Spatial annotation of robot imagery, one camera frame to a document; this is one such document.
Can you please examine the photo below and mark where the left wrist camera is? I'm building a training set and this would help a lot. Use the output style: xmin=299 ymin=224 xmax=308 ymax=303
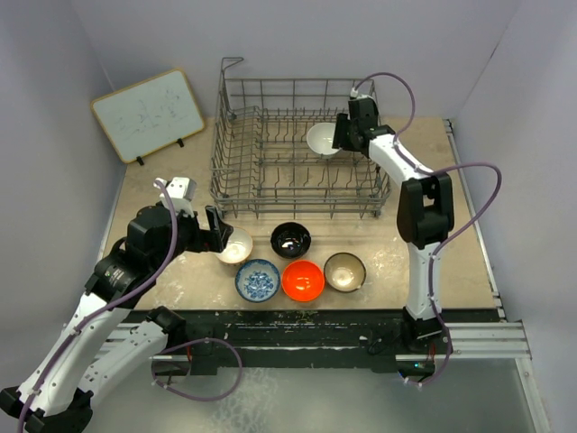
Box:
xmin=154 ymin=177 xmax=197 ymax=217

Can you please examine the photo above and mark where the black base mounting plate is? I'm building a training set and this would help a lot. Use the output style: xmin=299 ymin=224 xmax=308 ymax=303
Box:
xmin=170 ymin=309 xmax=453 ymax=375

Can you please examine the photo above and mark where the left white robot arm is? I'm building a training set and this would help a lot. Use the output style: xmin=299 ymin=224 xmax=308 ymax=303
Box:
xmin=1 ymin=203 xmax=234 ymax=432

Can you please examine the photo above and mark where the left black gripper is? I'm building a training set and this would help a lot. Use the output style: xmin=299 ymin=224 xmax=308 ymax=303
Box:
xmin=151 ymin=203 xmax=232 ymax=271

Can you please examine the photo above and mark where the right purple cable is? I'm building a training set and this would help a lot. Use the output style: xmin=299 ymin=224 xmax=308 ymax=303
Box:
xmin=351 ymin=71 xmax=502 ymax=389

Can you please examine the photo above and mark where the purple cable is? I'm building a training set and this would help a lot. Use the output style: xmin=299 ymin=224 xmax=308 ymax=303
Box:
xmin=351 ymin=71 xmax=502 ymax=389
xmin=17 ymin=180 xmax=244 ymax=432

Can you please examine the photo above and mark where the orange bowl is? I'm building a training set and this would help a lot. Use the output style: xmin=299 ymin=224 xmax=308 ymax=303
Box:
xmin=281 ymin=260 xmax=325 ymax=302

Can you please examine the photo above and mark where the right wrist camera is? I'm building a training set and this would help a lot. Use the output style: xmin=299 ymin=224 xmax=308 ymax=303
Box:
xmin=349 ymin=88 xmax=372 ymax=100

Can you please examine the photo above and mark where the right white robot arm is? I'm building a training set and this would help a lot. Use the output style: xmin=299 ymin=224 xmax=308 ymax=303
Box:
xmin=333 ymin=94 xmax=454 ymax=353

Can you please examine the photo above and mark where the small whiteboard with wood frame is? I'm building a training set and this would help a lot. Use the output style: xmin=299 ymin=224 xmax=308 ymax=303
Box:
xmin=90 ymin=69 xmax=205 ymax=164

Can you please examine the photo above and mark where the black glossy bowl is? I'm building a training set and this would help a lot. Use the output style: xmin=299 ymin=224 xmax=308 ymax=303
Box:
xmin=270 ymin=222 xmax=312 ymax=260

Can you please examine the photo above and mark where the grey wire dish rack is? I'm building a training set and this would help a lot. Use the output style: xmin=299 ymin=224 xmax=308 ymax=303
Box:
xmin=209 ymin=57 xmax=391 ymax=217

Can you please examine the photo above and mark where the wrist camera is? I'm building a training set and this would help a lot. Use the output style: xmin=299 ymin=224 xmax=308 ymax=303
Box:
xmin=349 ymin=88 xmax=372 ymax=100
xmin=154 ymin=177 xmax=197 ymax=217

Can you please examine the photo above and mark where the brown rimmed cream bowl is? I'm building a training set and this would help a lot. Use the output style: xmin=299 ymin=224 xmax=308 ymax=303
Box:
xmin=324 ymin=252 xmax=367 ymax=293

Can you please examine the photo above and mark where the beige white bowl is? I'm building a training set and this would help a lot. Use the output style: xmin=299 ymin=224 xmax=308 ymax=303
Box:
xmin=215 ymin=227 xmax=253 ymax=265

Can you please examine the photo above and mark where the white ceramic bowl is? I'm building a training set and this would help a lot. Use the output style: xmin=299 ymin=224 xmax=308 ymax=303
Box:
xmin=307 ymin=123 xmax=339 ymax=158

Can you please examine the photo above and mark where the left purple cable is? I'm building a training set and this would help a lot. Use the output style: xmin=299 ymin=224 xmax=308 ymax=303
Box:
xmin=17 ymin=180 xmax=244 ymax=432

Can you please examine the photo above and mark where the blue white patterned bowl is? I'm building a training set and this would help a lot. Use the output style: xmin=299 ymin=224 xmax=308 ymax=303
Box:
xmin=234 ymin=259 xmax=280 ymax=303

